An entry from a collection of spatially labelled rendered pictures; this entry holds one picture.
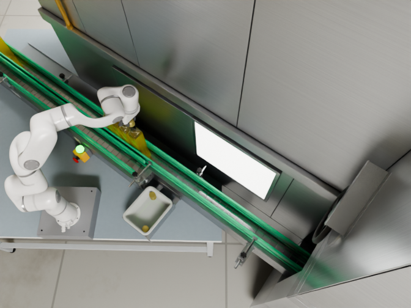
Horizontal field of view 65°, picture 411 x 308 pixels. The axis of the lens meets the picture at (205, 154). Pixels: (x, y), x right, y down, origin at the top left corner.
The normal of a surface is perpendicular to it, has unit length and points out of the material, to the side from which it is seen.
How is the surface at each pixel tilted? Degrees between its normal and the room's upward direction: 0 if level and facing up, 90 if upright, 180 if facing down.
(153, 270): 0
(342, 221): 29
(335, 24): 90
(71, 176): 0
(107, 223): 0
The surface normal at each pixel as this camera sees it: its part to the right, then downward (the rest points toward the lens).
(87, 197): 0.00, -0.44
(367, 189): -0.30, -0.04
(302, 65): -0.60, 0.72
